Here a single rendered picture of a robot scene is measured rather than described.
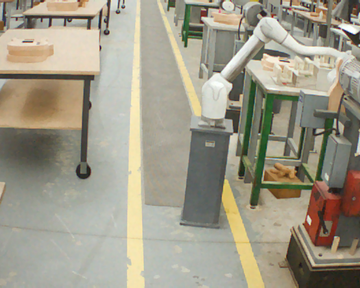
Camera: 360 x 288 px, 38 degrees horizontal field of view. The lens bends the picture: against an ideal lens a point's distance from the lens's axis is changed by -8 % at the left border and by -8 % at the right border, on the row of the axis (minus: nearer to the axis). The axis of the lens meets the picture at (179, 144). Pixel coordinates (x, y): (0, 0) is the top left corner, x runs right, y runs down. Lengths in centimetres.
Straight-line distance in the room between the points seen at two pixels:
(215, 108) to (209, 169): 40
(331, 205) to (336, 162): 24
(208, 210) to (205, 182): 21
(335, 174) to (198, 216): 118
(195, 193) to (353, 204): 124
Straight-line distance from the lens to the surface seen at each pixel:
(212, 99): 356
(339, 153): 299
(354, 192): 295
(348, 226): 320
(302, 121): 312
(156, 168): 470
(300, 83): 405
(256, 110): 440
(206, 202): 376
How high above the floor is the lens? 182
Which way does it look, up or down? 20 degrees down
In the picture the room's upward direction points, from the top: 6 degrees clockwise
